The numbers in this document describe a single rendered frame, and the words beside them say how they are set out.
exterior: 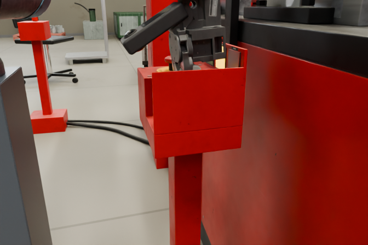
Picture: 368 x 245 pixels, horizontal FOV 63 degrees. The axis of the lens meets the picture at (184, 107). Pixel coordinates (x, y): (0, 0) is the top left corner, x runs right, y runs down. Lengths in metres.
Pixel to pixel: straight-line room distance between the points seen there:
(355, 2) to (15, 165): 0.69
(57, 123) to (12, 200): 1.75
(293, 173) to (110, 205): 1.13
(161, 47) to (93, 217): 0.88
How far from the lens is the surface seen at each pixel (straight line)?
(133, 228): 1.41
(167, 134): 0.51
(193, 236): 0.74
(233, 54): 0.55
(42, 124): 2.47
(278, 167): 0.60
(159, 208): 1.51
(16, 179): 0.70
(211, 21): 0.52
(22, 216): 0.74
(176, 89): 0.49
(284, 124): 0.57
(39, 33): 2.31
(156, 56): 1.59
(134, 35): 0.49
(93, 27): 8.90
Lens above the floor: 0.91
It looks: 19 degrees down
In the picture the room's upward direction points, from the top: straight up
